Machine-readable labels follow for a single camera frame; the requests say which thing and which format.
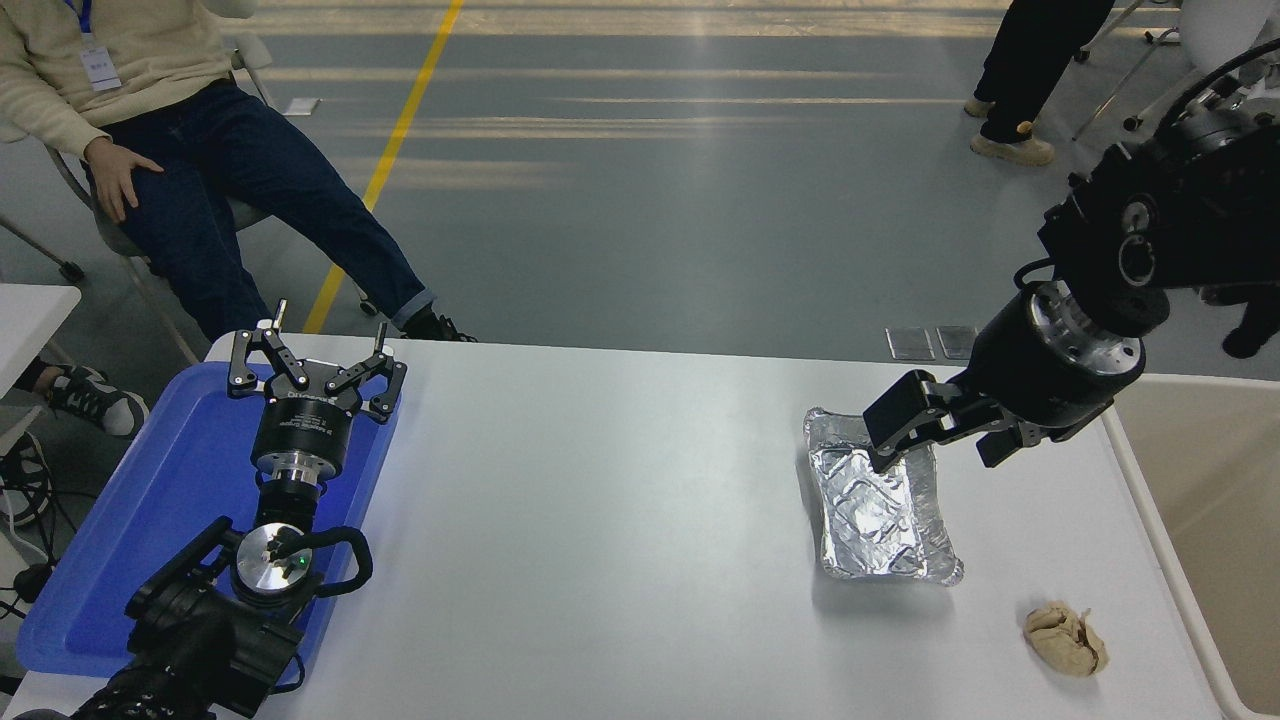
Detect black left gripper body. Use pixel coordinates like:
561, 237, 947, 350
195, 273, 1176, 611
250, 360, 363, 473

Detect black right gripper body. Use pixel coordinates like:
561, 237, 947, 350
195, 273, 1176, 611
962, 290, 1116, 443

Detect silver foil tray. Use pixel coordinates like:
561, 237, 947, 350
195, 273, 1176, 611
803, 407, 965, 588

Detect person's hand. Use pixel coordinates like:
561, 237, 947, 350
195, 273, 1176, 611
85, 137, 166, 223

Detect blue plastic tray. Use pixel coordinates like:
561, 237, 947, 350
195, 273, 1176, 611
15, 362, 401, 691

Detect seated person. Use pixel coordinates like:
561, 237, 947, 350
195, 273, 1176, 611
0, 0, 477, 343

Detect person's foot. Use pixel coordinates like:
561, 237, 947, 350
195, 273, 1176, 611
0, 432, 53, 528
15, 358, 149, 438

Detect crumpled tan paper ball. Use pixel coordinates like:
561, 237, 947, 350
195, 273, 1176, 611
1023, 600, 1109, 678

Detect large pale bin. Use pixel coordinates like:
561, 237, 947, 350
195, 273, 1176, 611
1100, 373, 1280, 720

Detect white side table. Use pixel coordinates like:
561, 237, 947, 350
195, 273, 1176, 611
0, 283, 83, 456

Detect standing person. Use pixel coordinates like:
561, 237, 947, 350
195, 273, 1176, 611
965, 0, 1116, 168

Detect white name badge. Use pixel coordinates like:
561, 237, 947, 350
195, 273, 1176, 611
80, 45, 123, 93

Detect chair base with casters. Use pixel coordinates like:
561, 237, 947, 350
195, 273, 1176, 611
1073, 0, 1183, 63

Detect white chair with metal legs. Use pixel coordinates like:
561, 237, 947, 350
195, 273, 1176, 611
1072, 0, 1280, 141

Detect black floor cables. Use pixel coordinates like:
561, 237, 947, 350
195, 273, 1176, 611
0, 430, 81, 621

